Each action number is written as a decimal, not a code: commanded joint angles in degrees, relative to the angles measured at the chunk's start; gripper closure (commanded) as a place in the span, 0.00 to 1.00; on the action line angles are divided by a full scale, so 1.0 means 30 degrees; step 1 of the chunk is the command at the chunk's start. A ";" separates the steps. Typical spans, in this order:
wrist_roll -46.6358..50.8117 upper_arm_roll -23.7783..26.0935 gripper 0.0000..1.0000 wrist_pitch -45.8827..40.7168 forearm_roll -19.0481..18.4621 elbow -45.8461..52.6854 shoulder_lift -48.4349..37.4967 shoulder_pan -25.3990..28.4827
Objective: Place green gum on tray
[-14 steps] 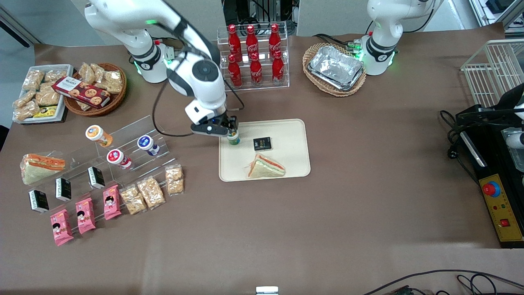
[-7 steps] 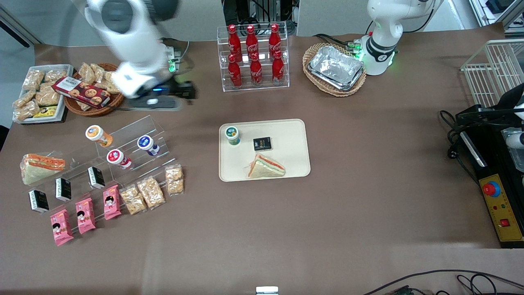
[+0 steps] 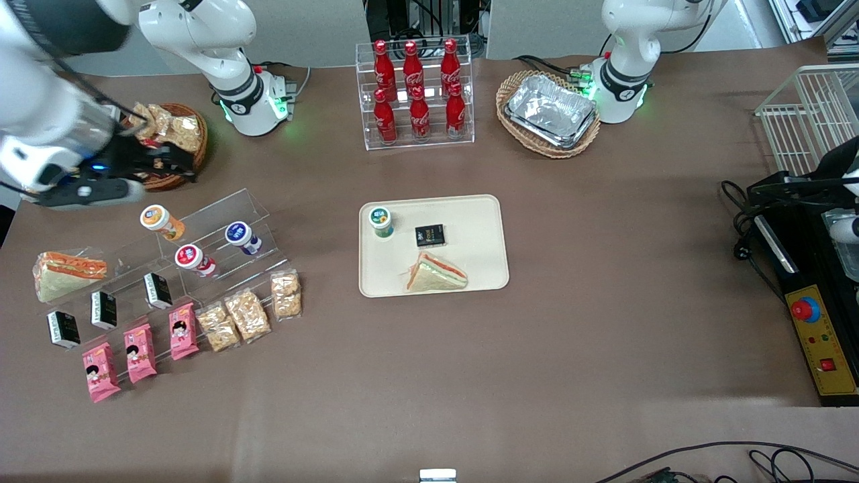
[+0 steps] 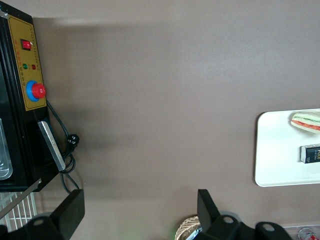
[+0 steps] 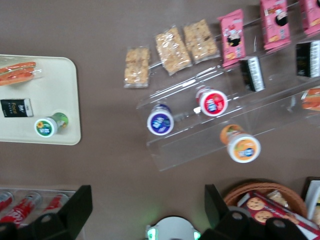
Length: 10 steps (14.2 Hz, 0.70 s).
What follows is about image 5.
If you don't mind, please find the clear acrylic tiered stand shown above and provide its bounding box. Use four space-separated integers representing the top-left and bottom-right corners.
136 0 320 173

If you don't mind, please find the beige serving tray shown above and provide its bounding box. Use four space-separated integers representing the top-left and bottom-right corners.
0 54 82 146

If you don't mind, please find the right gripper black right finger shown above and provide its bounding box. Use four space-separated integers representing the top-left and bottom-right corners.
201 183 251 240

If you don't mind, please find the orange gum bottle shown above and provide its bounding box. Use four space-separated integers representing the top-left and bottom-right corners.
219 124 262 164

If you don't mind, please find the pink snack pack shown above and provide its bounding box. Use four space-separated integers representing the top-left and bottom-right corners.
299 0 320 36
216 9 247 70
259 0 292 51

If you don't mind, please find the clear cereal snack packet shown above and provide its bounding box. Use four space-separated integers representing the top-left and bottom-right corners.
266 189 292 208

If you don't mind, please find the green gum bottle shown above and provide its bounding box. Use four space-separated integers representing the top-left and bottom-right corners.
34 112 70 138

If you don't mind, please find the brown wicker basket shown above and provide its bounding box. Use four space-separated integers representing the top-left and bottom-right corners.
223 181 309 226

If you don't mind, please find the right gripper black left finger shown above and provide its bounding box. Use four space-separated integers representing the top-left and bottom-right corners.
32 184 94 240

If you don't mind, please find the red cookie box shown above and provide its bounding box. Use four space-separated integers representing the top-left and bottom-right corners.
236 191 320 240

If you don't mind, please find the blue gum bottle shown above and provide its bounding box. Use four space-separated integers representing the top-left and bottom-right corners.
146 103 175 136

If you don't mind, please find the plastic-wrapped triangle sandwich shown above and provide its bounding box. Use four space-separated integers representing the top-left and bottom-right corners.
0 61 42 87
301 87 320 112

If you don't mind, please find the short clear-wrapped granola bar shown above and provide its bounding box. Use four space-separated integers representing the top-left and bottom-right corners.
123 45 151 89

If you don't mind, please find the small black carton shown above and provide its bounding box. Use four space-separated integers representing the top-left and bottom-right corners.
0 98 34 119
295 40 320 79
239 56 266 92

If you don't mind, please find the red gum bottle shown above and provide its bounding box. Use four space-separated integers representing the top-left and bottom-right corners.
195 86 229 117

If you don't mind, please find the clear acrylic bottle rack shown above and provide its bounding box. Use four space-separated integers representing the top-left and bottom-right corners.
0 186 77 221

